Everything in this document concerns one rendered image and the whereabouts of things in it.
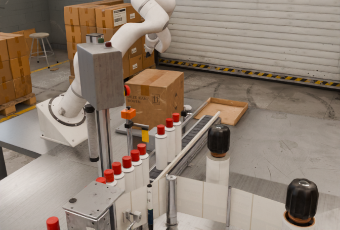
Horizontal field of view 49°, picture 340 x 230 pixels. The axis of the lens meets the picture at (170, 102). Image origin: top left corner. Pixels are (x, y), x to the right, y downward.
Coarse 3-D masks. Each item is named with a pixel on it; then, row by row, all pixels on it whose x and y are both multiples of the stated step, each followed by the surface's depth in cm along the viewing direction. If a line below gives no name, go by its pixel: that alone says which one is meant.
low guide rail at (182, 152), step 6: (216, 114) 211; (210, 120) 203; (204, 126) 196; (198, 138) 187; (192, 144) 180; (186, 150) 173; (180, 156) 167; (174, 162) 162; (168, 168) 157; (162, 174) 152; (156, 180) 148
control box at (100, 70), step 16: (80, 48) 122; (96, 48) 119; (112, 48) 119; (80, 64) 126; (96, 64) 114; (112, 64) 117; (80, 80) 130; (96, 80) 116; (112, 80) 118; (96, 96) 118; (112, 96) 120
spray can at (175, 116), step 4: (172, 116) 168; (176, 116) 167; (176, 120) 168; (176, 124) 168; (180, 124) 168; (176, 128) 168; (180, 128) 169; (176, 132) 169; (180, 132) 170; (176, 136) 170; (180, 136) 171; (176, 140) 170; (180, 140) 171; (176, 144) 171; (180, 144) 172; (176, 148) 172; (180, 148) 173; (176, 152) 172
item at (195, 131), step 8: (200, 120) 212; (208, 120) 212; (216, 120) 212; (192, 128) 202; (200, 128) 202; (208, 128) 201; (184, 136) 192; (192, 136) 192; (200, 136) 192; (184, 144) 185; (152, 176) 157
